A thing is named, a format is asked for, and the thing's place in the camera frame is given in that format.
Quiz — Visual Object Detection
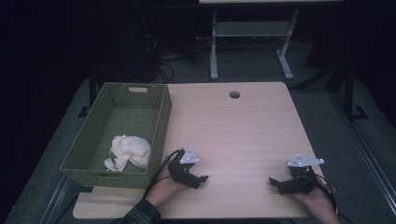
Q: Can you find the bundle of black floor cables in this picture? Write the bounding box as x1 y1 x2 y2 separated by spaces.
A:
141 34 213 84

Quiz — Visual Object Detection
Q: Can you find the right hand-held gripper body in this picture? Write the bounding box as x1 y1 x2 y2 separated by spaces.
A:
284 153 325 195

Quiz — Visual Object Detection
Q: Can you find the black metal stand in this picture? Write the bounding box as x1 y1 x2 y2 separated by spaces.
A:
325 62 370 123
77 68 98 119

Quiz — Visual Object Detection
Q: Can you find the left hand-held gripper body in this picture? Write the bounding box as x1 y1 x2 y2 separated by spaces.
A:
167 147 201 185

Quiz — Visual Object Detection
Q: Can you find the person's right hand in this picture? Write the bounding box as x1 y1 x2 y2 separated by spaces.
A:
293 183 338 215

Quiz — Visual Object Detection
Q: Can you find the hand-held gripper cable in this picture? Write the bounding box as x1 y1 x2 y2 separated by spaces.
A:
142 148 185 199
313 173 339 217

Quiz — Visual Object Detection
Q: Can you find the left hand-held gripper cable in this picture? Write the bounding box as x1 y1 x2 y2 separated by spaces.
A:
142 148 185 199

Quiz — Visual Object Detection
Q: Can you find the green woven basket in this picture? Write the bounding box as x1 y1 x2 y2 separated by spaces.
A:
59 81 173 189

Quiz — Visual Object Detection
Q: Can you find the white metal table frame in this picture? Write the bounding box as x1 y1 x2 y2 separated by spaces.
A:
199 0 344 81

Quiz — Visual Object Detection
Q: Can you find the person's left hand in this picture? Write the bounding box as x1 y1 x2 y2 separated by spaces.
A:
145 169 189 208

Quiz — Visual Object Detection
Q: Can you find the right hand-held gripper cable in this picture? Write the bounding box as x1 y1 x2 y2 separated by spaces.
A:
313 173 339 217

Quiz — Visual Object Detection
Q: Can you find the white cloth with brown print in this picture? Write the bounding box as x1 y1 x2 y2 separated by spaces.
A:
103 134 152 173

